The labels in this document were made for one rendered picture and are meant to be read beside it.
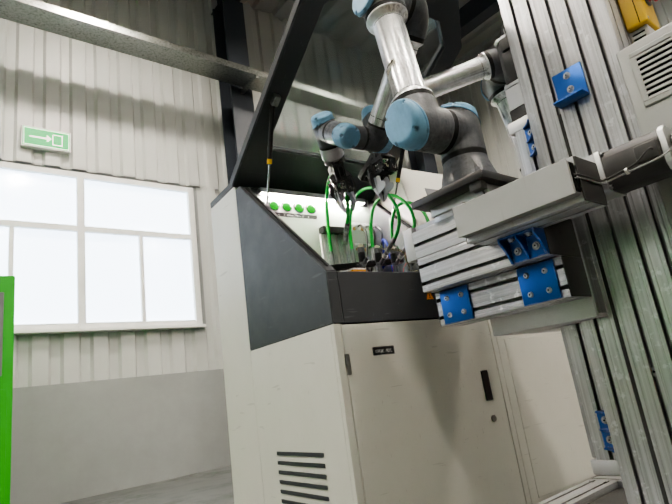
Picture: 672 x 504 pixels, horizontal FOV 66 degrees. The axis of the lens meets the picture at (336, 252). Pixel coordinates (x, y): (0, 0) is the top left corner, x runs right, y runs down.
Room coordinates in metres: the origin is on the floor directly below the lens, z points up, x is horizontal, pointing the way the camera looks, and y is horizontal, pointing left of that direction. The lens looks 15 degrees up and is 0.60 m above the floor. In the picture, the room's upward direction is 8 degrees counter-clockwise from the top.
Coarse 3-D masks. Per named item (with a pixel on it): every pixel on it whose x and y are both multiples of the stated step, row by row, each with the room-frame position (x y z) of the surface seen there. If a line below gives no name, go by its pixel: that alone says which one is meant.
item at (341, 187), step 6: (324, 162) 1.59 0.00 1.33; (330, 162) 1.58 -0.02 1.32; (336, 162) 1.61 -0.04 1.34; (342, 162) 1.56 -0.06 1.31; (336, 168) 1.59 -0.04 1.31; (342, 168) 1.60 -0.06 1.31; (336, 174) 1.61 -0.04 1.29; (342, 174) 1.61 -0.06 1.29; (348, 174) 1.62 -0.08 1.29; (330, 180) 1.63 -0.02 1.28; (336, 180) 1.61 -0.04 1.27; (342, 180) 1.60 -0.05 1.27; (348, 180) 1.61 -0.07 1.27; (336, 186) 1.63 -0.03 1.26; (342, 186) 1.63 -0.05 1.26; (348, 186) 1.62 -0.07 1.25; (354, 186) 1.63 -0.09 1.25; (342, 192) 1.65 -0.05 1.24; (348, 192) 1.64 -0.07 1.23
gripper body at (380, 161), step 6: (378, 156) 1.69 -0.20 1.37; (384, 156) 1.70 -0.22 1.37; (390, 156) 1.71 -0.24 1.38; (372, 162) 1.72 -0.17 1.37; (378, 162) 1.70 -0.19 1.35; (384, 162) 1.70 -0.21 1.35; (390, 162) 1.71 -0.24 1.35; (396, 162) 1.72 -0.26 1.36; (372, 168) 1.73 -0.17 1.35; (378, 168) 1.72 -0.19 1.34; (384, 168) 1.71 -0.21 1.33; (390, 168) 1.71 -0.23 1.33; (396, 168) 1.73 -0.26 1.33; (378, 174) 1.74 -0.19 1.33; (384, 174) 1.76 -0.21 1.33; (390, 174) 1.75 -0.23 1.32
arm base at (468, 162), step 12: (456, 156) 1.20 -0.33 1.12; (468, 156) 1.19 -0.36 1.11; (480, 156) 1.20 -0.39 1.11; (444, 168) 1.24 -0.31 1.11; (456, 168) 1.20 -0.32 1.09; (468, 168) 1.19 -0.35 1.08; (480, 168) 1.18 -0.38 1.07; (492, 168) 1.20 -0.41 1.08; (444, 180) 1.23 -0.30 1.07; (456, 180) 1.19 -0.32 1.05
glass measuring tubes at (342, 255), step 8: (320, 232) 2.15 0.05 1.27; (336, 232) 2.16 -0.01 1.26; (320, 240) 2.15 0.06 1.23; (336, 240) 2.19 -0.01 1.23; (328, 248) 2.14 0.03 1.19; (336, 248) 2.17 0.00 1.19; (344, 248) 2.22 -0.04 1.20; (328, 256) 2.14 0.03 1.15; (336, 256) 2.16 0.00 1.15; (344, 256) 2.19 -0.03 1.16
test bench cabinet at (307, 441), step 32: (416, 320) 1.73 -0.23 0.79; (256, 352) 1.94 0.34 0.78; (288, 352) 1.74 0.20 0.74; (320, 352) 1.58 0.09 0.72; (256, 384) 1.96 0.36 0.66; (288, 384) 1.76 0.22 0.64; (320, 384) 1.60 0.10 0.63; (288, 416) 1.78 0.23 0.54; (320, 416) 1.62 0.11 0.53; (352, 416) 1.52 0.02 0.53; (512, 416) 1.92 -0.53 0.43; (288, 448) 1.80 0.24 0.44; (320, 448) 1.64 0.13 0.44; (352, 448) 1.52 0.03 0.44; (288, 480) 1.82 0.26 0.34; (320, 480) 1.66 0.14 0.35; (352, 480) 1.52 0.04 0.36
